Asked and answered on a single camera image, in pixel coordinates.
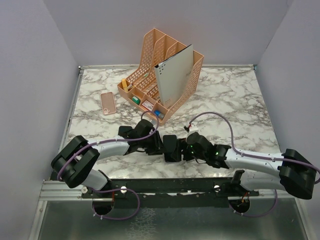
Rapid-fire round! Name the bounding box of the blue grey round stamp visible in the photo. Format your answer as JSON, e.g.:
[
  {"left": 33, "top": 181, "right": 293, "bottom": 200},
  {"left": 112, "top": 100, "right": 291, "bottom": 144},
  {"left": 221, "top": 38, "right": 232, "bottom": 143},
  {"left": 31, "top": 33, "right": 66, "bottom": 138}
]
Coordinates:
[{"left": 154, "top": 110, "right": 165, "bottom": 120}]

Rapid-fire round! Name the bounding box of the green stamp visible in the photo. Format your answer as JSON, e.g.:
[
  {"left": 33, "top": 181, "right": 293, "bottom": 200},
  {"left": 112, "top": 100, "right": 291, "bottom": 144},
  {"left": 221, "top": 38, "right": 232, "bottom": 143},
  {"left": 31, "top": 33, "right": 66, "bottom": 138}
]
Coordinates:
[{"left": 132, "top": 96, "right": 141, "bottom": 105}]

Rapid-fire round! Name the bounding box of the peach plastic desk organizer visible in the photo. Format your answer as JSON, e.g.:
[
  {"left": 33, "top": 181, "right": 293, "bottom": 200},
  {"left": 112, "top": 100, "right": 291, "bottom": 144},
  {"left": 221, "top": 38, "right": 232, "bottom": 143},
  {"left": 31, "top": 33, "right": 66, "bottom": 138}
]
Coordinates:
[{"left": 117, "top": 28, "right": 204, "bottom": 126}]

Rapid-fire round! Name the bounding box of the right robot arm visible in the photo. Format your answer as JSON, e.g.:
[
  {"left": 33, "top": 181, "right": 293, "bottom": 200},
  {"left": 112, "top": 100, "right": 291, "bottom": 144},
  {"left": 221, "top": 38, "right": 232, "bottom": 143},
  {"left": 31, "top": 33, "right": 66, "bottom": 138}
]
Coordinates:
[{"left": 182, "top": 132, "right": 317, "bottom": 200}]

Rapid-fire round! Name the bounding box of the black smartphone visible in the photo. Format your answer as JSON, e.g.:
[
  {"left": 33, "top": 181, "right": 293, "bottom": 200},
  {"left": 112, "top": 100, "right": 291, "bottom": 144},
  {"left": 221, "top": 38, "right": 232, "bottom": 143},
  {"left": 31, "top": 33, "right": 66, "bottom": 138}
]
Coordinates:
[{"left": 163, "top": 135, "right": 179, "bottom": 163}]

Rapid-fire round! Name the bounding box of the red white staples box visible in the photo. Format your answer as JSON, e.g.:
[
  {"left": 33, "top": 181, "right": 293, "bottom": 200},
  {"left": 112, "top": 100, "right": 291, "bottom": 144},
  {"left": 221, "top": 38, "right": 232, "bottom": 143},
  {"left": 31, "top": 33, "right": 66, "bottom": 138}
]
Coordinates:
[{"left": 141, "top": 100, "right": 154, "bottom": 111}]

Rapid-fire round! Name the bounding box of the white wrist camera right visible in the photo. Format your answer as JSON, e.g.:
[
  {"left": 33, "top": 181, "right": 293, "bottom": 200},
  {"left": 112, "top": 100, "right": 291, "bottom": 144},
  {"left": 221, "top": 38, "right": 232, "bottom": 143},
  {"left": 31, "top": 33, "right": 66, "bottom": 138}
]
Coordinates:
[{"left": 184, "top": 124, "right": 199, "bottom": 133}]

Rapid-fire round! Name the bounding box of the yellow item in organizer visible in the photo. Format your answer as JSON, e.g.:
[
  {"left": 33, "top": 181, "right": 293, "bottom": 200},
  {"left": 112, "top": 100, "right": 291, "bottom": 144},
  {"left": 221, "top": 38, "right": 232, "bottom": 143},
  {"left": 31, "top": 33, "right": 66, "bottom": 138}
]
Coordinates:
[{"left": 121, "top": 78, "right": 128, "bottom": 93}]

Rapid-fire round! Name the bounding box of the pink phone case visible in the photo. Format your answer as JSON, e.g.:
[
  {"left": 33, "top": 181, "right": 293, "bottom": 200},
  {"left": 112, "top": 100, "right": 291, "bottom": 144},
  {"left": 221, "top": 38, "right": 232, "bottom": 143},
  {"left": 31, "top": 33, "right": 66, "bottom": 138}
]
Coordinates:
[{"left": 100, "top": 92, "right": 117, "bottom": 116}]

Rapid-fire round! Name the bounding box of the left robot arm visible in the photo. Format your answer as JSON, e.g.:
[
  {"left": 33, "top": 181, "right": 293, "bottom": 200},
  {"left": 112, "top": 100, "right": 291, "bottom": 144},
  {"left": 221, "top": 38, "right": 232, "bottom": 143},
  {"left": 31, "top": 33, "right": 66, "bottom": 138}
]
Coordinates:
[{"left": 50, "top": 119, "right": 164, "bottom": 198}]

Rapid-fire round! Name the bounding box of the grey folder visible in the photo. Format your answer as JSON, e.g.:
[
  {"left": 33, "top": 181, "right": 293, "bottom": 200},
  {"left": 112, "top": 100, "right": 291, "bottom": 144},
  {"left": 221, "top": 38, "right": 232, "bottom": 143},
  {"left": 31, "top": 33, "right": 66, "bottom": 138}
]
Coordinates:
[{"left": 154, "top": 44, "right": 194, "bottom": 109}]

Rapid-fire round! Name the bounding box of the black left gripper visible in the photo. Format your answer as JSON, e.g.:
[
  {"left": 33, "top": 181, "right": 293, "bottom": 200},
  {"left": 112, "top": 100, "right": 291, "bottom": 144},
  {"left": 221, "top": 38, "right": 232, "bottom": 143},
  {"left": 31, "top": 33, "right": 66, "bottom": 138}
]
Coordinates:
[{"left": 139, "top": 130, "right": 168, "bottom": 155}]

